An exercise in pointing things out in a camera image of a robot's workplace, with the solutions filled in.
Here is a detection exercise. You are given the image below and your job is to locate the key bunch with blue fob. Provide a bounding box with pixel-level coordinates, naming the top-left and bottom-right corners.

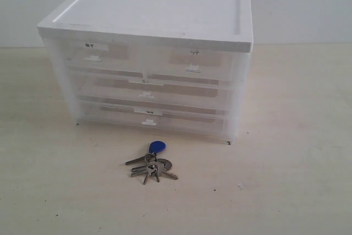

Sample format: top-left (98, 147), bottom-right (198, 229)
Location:
top-left (124, 141), bottom-right (178, 185)

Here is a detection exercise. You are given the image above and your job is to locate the white translucent drawer cabinet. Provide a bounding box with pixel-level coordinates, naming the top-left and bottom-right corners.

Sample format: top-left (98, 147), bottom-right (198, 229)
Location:
top-left (37, 0), bottom-right (254, 144)

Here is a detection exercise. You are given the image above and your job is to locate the top right small drawer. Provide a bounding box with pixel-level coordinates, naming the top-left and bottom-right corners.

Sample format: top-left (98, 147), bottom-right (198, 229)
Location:
top-left (144, 47), bottom-right (233, 80)

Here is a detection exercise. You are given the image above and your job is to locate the small drawer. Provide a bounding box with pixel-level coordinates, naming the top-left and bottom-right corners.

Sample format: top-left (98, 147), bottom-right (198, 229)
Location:
top-left (144, 47), bottom-right (233, 80)
top-left (61, 40), bottom-right (143, 77)

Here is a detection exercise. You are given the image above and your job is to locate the top left small drawer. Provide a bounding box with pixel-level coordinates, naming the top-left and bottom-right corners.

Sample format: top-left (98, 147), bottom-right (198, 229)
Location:
top-left (61, 40), bottom-right (143, 77)

